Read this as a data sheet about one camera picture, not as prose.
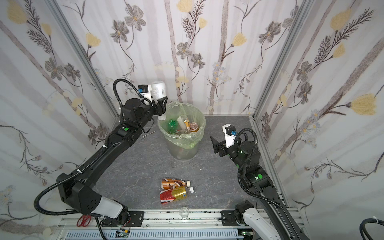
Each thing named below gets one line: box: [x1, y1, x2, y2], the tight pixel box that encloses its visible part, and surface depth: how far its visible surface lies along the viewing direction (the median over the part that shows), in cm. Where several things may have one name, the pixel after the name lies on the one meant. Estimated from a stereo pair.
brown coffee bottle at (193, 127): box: [189, 122, 199, 132], surface depth 92 cm
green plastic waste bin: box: [157, 101, 207, 161], surface depth 90 cm
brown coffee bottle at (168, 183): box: [161, 177, 191, 190], surface depth 83 cm
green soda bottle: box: [167, 119, 179, 134], surface depth 86 cm
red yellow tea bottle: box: [159, 186, 195, 204], surface depth 78 cm
